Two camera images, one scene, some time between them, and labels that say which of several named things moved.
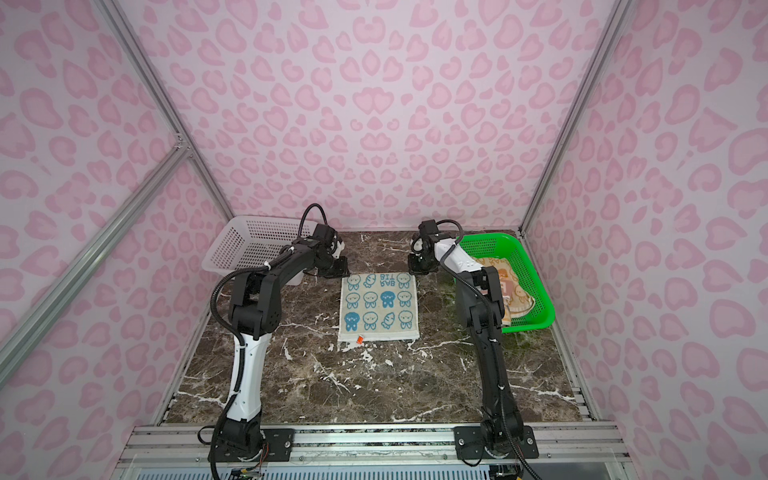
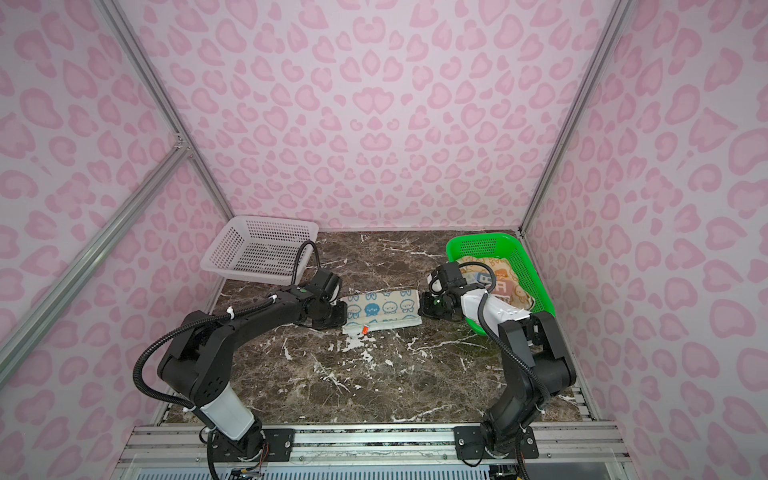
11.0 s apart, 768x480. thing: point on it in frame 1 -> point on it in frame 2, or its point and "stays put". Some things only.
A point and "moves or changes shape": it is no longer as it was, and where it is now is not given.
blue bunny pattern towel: [378, 307] moves or changes shape
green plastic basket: [502, 245] stays put
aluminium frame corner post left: [164, 102] stays put
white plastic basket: [240, 244] stays put
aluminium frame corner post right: [606, 38] stays put
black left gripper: [342, 269] -> [340, 320]
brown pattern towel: [516, 300] stays put
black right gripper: [414, 268] -> [426, 308]
